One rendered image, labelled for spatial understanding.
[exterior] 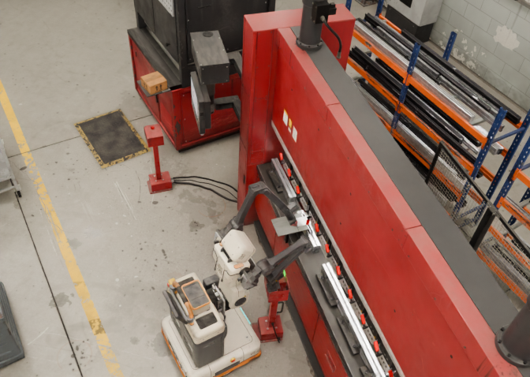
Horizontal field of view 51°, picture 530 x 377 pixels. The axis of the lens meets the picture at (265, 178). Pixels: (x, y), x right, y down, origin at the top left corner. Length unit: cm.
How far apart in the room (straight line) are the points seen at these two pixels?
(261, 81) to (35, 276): 282
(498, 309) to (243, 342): 247
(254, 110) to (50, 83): 379
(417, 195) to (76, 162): 440
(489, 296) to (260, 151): 280
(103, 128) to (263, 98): 282
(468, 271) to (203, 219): 350
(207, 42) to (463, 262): 285
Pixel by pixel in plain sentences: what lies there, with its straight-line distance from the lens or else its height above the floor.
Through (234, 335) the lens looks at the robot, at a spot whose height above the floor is 28.
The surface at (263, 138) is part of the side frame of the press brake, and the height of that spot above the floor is 119.
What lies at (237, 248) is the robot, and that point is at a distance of 394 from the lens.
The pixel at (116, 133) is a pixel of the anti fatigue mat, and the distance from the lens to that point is 690.
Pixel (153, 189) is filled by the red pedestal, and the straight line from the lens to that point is 613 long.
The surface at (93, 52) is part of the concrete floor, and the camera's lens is 836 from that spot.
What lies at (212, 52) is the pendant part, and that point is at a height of 195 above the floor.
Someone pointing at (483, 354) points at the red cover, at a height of 229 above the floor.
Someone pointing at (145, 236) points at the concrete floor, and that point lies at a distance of 578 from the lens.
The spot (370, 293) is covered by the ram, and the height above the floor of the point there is 152.
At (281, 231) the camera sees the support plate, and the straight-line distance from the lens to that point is 451.
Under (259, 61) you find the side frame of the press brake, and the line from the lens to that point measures 445.
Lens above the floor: 451
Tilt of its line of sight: 46 degrees down
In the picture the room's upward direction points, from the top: 5 degrees clockwise
